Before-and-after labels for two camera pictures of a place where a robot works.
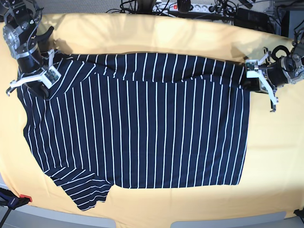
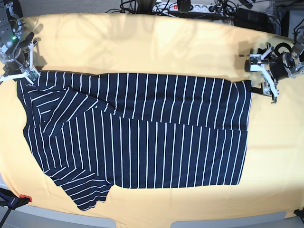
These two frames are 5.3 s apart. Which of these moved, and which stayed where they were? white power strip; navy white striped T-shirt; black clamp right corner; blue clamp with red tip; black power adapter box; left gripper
Moved: navy white striped T-shirt; left gripper
Stayed: blue clamp with red tip; white power strip; black clamp right corner; black power adapter box
